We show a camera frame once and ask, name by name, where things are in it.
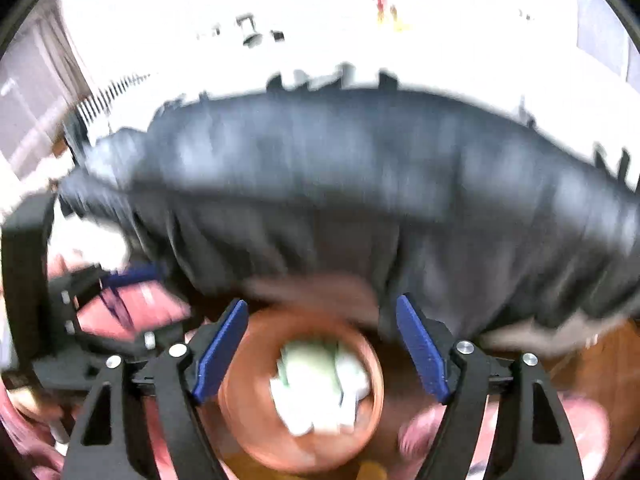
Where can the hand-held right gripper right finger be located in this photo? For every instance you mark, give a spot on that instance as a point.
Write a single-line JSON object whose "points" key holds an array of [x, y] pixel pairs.
{"points": [[422, 355]]}

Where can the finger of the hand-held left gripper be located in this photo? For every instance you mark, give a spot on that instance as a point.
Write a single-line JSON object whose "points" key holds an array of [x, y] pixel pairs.
{"points": [[125, 345], [135, 275]]}

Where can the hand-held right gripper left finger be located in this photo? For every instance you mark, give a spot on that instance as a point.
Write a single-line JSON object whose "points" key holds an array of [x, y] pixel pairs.
{"points": [[220, 360]]}

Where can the red packet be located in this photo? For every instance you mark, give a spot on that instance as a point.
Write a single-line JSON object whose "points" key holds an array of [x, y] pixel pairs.
{"points": [[150, 305]]}

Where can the orange round waste bin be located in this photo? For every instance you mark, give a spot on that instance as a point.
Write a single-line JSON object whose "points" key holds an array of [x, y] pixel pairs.
{"points": [[245, 390]]}

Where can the pile of white paper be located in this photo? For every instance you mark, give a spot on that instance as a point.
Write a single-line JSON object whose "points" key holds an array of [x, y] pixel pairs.
{"points": [[320, 385]]}

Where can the dark grey bed cloth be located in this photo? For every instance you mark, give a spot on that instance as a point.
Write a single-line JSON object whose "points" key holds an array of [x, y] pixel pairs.
{"points": [[325, 185]]}

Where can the pale pink curtain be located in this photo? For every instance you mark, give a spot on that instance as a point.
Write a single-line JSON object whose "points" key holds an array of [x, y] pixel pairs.
{"points": [[35, 85]]}

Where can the white printed blanket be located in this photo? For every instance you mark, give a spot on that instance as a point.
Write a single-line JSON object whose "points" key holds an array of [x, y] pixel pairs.
{"points": [[300, 20]]}

